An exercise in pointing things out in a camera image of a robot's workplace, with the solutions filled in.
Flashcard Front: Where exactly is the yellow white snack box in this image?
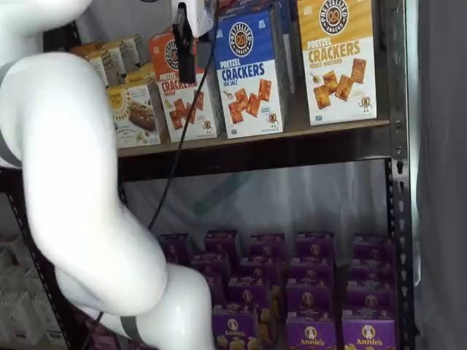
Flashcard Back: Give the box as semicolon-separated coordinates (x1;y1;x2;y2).
101;39;128;85
118;34;146;73
70;42;110;89

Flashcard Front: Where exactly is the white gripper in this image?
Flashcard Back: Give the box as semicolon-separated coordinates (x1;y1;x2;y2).
172;0;217;84

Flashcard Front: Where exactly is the grey curtain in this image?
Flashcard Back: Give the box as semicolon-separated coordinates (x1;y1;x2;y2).
414;0;467;350

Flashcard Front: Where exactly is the yellow granola bar box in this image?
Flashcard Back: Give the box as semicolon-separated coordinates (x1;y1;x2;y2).
123;63;157;88
105;77;162;149

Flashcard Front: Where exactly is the translucent plastic sheet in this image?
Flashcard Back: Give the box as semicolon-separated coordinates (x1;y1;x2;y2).
122;158;390;241

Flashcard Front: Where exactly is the orange pretzel crackers box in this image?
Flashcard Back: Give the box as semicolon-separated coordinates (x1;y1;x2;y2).
148;28;222;144

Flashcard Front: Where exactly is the blue white pretzel crackers box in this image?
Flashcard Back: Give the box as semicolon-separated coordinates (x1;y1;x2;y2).
212;9;286;140

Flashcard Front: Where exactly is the dark metal shelving rack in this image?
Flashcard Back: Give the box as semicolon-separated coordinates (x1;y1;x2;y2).
0;0;420;350

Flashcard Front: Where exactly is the dark purple snack box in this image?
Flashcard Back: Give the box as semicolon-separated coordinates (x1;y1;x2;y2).
77;309;122;350

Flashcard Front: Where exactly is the purple Annie's box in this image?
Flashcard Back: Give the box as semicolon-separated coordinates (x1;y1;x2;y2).
289;257;336;284
285;314;337;350
345;281;398;317
285;279;336;318
249;233;286;260
227;278;271;314
349;260;398;286
159;233;191;265
341;312;398;350
203;229;239;257
212;309;257;350
192;252;230;282
239;256;281;282
294;231;336;262
351;235;396;264

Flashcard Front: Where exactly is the white carton box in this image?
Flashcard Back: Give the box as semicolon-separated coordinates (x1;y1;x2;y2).
0;244;23;293
0;291;36;346
22;268;63;344

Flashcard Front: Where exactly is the black cable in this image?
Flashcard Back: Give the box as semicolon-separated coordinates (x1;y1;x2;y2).
82;0;220;350

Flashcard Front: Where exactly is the wooden shelf board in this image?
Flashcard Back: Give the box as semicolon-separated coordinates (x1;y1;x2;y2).
116;118;392;160

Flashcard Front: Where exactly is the yellow pretzel crackers box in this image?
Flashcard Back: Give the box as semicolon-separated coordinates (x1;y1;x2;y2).
296;0;377;127

